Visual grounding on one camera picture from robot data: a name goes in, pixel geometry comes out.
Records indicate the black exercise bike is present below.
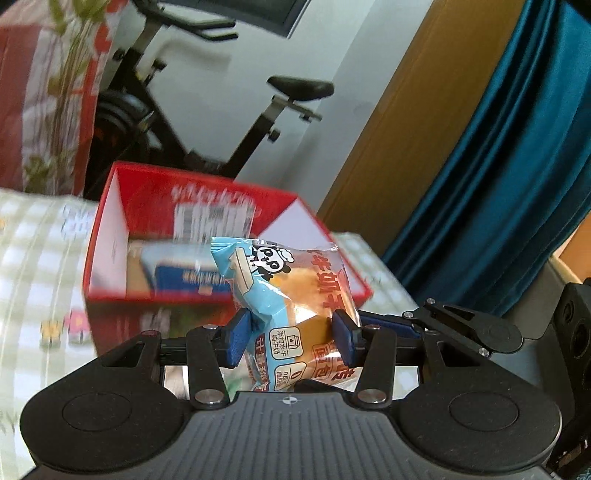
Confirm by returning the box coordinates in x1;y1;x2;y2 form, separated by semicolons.
88;0;335;199

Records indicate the dark window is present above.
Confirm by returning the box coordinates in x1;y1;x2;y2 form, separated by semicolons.
159;0;317;37

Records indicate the blue snack packet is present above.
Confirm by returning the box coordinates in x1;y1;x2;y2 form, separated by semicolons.
127;240;234;298

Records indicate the blue bread packet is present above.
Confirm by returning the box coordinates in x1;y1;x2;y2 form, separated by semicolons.
210;237;365;393

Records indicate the brown cardboard box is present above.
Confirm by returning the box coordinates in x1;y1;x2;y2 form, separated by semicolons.
556;222;591;282

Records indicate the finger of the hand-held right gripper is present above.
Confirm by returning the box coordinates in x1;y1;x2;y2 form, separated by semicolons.
358;298;525;359

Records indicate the wooden door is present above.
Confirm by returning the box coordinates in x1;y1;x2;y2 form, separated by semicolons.
316;0;527;254

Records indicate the red plant printed curtain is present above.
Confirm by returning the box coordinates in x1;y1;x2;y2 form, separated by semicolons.
0;0;130;199

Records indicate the blue curtain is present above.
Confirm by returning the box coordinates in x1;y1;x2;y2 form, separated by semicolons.
383;0;591;319

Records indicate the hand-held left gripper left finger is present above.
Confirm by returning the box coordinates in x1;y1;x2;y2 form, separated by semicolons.
98;308;254;411

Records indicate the red strawberry cardboard box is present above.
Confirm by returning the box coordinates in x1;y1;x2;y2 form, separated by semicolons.
84;161;375;358

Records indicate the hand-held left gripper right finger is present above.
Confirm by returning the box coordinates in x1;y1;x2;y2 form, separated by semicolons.
331;308;468;411

